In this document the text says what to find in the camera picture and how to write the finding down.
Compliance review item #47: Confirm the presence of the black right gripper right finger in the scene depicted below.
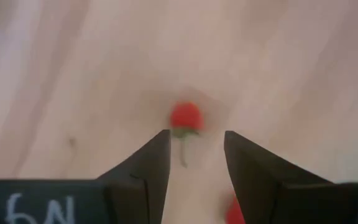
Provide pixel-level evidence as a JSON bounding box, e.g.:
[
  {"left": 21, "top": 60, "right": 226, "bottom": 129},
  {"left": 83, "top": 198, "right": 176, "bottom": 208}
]
[{"left": 224, "top": 130, "right": 335, "bottom": 224}]

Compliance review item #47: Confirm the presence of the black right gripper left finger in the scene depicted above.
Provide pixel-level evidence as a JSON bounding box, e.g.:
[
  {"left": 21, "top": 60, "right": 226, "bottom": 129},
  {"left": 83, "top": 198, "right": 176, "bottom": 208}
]
[{"left": 96, "top": 129, "right": 172, "bottom": 224}]

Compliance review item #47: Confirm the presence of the red plastic strawberry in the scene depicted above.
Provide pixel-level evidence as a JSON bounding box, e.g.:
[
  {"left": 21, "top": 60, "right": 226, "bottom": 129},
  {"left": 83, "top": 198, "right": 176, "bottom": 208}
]
[
  {"left": 224, "top": 195, "right": 246, "bottom": 224},
  {"left": 169, "top": 101, "right": 204, "bottom": 169}
]

